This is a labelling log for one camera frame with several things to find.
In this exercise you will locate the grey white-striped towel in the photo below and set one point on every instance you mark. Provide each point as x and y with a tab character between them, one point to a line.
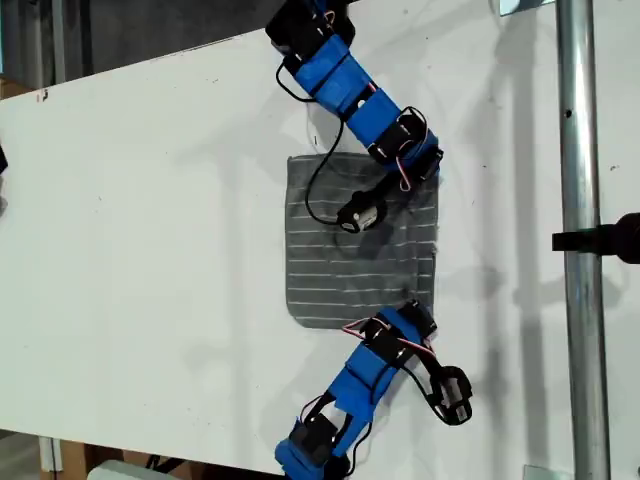
325	270

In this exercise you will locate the white plastic container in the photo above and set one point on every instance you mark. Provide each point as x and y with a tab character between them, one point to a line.
120	472

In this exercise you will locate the brown cardboard box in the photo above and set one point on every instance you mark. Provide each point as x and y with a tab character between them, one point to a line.
12	86

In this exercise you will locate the dark object at table edge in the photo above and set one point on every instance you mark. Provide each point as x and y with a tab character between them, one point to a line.
2	160

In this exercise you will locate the short black camera stalk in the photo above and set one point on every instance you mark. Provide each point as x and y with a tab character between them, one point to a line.
387	187
425	362

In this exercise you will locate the black camera box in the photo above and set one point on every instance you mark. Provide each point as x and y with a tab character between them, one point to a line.
452	397
362	215

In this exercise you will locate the steel post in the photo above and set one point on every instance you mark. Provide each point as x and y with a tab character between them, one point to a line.
580	150

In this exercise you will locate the black post clamp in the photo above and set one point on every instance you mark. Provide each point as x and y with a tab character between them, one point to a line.
615	240

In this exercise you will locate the white table frame bars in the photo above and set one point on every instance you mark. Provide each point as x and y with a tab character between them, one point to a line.
50	452

